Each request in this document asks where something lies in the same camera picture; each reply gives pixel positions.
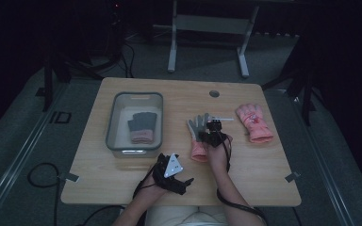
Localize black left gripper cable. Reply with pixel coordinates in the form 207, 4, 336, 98
132, 163, 159, 226

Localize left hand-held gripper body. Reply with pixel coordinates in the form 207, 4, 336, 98
152, 153, 187, 196

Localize white metal stand frame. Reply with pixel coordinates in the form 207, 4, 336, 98
167, 0, 260, 79

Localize grey metal table clip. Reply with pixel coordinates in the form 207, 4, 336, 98
58, 172, 80, 184
284, 171, 302, 184

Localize silver floor rail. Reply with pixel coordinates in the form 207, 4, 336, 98
265, 88, 357, 226
0, 83, 70, 226

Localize pink padded glove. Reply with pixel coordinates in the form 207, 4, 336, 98
127, 111, 158, 145
235, 104, 274, 144
187, 112, 234, 163

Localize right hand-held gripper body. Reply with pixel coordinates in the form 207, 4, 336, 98
198, 116, 235, 149

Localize black tripod stand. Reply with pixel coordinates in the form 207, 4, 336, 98
36, 40, 123, 113
262, 31, 320, 126

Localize person's left hand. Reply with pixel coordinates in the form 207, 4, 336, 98
142, 173, 172, 202

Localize grey plastic storage bin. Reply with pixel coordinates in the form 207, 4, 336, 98
105, 91, 164, 159

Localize person's light trousers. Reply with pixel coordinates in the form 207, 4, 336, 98
144, 205, 230, 226

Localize black floor cable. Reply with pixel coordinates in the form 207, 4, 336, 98
27, 162, 61, 226
119, 41, 137, 79

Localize person's right hand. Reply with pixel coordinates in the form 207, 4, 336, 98
206, 135, 234, 173

